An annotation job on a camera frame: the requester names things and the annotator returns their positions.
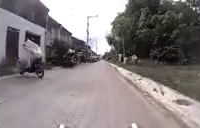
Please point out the vehicle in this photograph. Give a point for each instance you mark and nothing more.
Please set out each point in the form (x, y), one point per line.
(69, 57)

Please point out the grey asphalt road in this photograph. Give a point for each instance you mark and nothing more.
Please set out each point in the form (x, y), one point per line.
(94, 96)

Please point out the utility pole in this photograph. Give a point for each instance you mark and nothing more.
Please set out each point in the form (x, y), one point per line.
(87, 33)

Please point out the row of buildings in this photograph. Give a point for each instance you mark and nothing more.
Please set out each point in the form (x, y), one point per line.
(58, 35)

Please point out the pale concrete kerb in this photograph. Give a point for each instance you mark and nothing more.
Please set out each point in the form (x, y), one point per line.
(161, 94)

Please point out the covered motorcycle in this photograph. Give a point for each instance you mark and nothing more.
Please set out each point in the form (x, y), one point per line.
(31, 60)

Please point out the row of trees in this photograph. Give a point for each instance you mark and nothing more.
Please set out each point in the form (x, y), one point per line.
(161, 30)

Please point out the grass verge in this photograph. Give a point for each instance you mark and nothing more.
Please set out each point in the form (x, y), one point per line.
(181, 77)

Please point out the white building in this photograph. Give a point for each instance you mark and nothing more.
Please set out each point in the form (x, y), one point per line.
(8, 33)

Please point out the concrete pavement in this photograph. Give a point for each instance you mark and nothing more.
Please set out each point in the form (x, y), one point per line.
(1, 75)

